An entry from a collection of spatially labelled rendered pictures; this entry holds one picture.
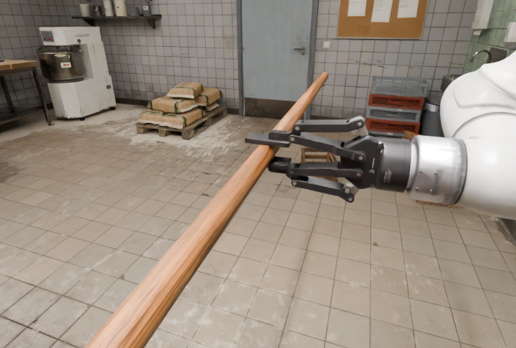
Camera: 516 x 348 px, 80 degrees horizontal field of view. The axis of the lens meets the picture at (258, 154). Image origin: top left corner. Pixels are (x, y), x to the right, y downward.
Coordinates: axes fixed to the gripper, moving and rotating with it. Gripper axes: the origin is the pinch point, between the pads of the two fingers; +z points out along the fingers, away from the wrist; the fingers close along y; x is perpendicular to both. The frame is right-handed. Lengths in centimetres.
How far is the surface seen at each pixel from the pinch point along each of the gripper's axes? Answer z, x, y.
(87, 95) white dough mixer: 377, 323, 82
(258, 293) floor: 26, 77, 119
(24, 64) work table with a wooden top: 403, 261, 30
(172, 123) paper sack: 204, 279, 97
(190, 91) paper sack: 194, 313, 62
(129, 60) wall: 364, 414, 39
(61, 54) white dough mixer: 379, 298, 20
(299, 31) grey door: 70, 404, -7
